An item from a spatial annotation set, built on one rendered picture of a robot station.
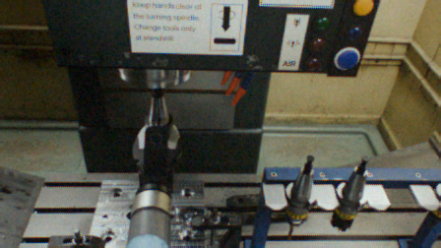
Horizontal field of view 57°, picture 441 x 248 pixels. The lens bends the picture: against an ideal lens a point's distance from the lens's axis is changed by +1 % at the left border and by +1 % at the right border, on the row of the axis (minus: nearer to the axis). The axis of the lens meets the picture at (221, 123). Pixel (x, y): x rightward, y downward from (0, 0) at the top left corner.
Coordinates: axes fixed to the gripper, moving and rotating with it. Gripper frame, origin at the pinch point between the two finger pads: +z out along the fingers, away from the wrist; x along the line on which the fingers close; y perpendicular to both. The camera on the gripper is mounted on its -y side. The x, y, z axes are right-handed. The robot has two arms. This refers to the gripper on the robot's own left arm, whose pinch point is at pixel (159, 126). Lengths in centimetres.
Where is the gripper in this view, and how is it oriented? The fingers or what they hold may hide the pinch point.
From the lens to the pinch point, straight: 94.8
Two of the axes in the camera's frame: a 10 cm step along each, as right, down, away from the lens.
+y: -0.6, 7.7, 6.4
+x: 10.0, 0.2, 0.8
